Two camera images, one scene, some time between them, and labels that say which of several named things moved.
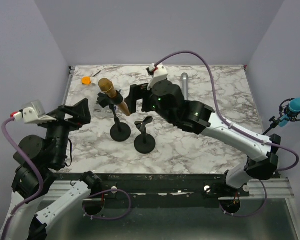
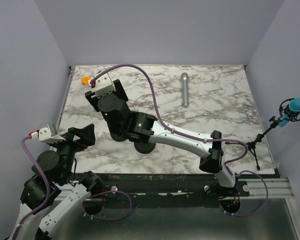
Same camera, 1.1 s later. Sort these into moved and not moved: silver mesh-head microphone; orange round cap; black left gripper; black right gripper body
Moved: black right gripper body; black left gripper
Not moved: orange round cap; silver mesh-head microphone
